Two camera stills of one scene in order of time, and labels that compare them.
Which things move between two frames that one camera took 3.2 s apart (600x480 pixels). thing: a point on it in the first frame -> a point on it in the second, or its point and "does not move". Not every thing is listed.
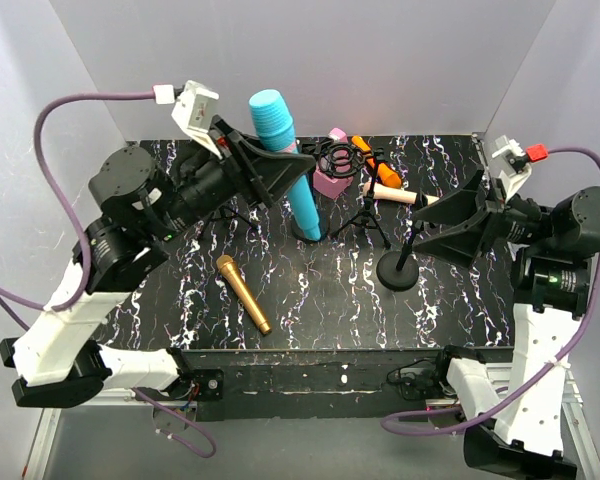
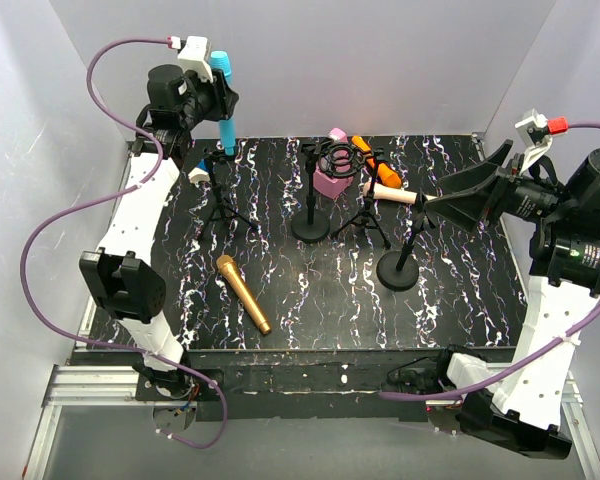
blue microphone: (276, 131) -> (220, 60)
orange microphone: (388, 178) does not move
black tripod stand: (367, 214) does not move
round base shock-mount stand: (337, 159) does not move
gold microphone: (228, 265) does not move
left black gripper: (238, 163) -> (224, 95)
